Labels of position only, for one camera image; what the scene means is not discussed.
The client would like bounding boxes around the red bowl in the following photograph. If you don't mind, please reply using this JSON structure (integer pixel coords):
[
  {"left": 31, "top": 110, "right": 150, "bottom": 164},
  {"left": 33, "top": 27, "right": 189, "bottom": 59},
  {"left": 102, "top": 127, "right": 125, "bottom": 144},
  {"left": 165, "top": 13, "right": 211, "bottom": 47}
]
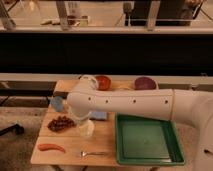
[{"left": 96, "top": 75, "right": 111, "bottom": 91}]

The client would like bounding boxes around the purple bowl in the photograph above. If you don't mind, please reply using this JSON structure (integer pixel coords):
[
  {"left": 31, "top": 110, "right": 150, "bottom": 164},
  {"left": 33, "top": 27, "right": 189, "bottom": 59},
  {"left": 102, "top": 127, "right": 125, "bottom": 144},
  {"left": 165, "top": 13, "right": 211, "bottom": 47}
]
[{"left": 134, "top": 77, "right": 157, "bottom": 90}]

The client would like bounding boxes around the blue sponge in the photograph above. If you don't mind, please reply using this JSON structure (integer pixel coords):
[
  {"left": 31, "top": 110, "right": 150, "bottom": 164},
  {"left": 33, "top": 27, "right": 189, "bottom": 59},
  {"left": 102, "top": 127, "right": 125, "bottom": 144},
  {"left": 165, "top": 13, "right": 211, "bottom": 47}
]
[{"left": 90, "top": 111, "right": 107, "bottom": 121}]

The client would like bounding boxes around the dark red grape bunch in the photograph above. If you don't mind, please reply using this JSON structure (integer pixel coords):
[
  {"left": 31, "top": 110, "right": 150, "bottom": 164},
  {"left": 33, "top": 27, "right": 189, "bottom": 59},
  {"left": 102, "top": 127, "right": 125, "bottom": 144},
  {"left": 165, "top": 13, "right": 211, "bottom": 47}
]
[{"left": 47, "top": 116, "right": 75, "bottom": 132}]

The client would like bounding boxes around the green plastic tray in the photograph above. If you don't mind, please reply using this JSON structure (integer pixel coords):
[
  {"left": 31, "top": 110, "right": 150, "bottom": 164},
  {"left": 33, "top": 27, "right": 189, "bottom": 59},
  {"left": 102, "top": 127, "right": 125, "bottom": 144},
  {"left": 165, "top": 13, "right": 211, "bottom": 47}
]
[{"left": 115, "top": 114, "right": 185, "bottom": 166}]

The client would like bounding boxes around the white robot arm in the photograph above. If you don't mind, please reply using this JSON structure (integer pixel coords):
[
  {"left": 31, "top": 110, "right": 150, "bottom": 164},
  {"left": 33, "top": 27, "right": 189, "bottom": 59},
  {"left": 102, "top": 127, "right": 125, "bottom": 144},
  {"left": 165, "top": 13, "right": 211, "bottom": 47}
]
[{"left": 67, "top": 75, "right": 213, "bottom": 171}]

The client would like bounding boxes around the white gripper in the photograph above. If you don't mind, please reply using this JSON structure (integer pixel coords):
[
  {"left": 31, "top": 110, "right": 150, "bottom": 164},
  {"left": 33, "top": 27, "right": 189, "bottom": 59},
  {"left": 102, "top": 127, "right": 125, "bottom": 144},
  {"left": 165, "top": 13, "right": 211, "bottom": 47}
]
[{"left": 69, "top": 107, "right": 95, "bottom": 137}]

